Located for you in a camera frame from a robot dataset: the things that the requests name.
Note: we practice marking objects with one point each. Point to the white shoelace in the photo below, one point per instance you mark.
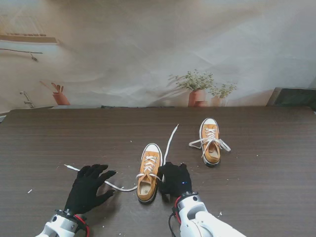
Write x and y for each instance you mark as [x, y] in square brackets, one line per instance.
[223, 146]
[168, 145]

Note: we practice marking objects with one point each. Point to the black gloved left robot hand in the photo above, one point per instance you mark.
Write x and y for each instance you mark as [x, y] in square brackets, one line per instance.
[86, 190]

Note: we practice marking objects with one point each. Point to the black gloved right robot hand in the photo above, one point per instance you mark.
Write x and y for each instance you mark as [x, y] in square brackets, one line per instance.
[176, 180]

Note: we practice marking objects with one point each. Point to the printed kitchen backdrop cloth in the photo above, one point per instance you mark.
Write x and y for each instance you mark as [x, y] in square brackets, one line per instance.
[148, 49]

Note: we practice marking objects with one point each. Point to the yellow canvas sneaker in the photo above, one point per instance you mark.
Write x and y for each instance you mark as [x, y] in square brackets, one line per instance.
[151, 148]
[209, 122]

